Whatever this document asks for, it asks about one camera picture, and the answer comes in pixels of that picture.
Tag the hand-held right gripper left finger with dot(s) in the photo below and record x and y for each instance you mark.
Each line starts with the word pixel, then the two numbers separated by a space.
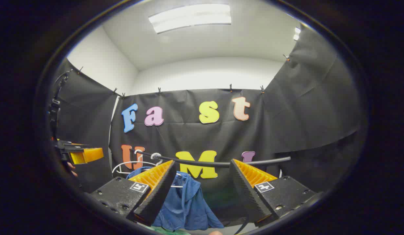
pixel 159 199

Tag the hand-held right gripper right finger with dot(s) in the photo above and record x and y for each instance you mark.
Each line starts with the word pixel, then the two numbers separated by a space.
pixel 247 195

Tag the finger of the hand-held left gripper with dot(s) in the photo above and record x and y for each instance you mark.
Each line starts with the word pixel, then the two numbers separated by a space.
pixel 90 155
pixel 69 146

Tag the white clothes hanger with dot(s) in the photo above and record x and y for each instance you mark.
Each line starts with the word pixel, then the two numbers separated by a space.
pixel 177 186
pixel 130 162

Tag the green mesh laundry hamper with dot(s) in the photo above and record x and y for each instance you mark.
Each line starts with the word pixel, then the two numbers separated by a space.
pixel 166 231

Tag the empty white clothes hanger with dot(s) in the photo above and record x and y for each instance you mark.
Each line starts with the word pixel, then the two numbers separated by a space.
pixel 130 162

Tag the black clothes rack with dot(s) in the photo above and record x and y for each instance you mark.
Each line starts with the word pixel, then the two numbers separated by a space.
pixel 205 163

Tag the ceiling light panel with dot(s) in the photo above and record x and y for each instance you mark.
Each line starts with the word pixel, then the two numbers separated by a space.
pixel 188 18
pixel 297 33

